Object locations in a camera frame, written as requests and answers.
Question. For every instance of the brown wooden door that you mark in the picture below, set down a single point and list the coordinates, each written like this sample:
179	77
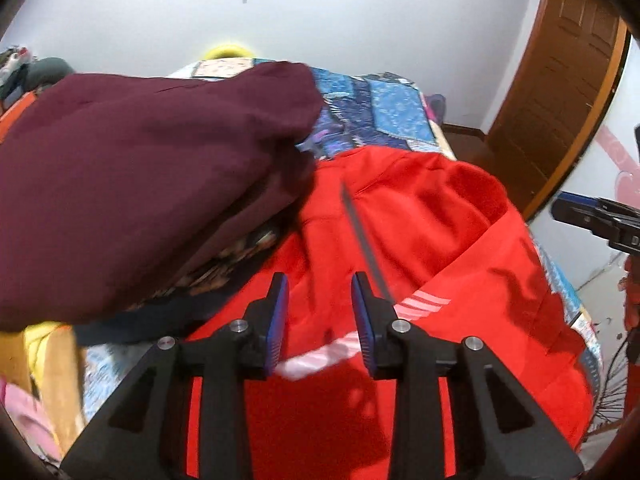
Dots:
566	78

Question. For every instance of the brown patterned folded garment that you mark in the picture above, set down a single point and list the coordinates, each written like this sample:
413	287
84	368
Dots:
217	271

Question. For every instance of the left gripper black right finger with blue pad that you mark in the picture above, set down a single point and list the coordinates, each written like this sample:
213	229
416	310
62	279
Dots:
500	431

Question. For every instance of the pink heart wall sticker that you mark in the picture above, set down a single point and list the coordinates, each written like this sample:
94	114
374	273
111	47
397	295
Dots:
626	185

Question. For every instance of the red zip jacket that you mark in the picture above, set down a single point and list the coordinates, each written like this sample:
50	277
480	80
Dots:
443	243

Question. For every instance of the maroon folded garment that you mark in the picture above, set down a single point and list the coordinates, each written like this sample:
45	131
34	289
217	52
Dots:
115	188

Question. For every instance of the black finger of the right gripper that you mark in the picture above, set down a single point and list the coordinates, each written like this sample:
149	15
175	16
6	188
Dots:
614	222

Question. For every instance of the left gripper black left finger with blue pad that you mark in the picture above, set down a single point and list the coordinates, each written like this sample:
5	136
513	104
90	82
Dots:
184	390

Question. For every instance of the dark green cushion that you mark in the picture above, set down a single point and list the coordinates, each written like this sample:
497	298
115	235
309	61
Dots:
45	72

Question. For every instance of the yellow blanket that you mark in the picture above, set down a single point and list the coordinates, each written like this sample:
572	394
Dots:
44	360

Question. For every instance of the blue patchwork bedspread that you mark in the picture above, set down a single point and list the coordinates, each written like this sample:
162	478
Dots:
389	113

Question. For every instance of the orange box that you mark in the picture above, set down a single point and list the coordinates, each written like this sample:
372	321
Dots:
10	116

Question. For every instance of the yellow round object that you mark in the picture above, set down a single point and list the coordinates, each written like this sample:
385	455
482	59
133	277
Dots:
227	51

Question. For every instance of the dark navy folded garment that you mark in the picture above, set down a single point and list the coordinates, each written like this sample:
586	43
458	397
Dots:
176	317

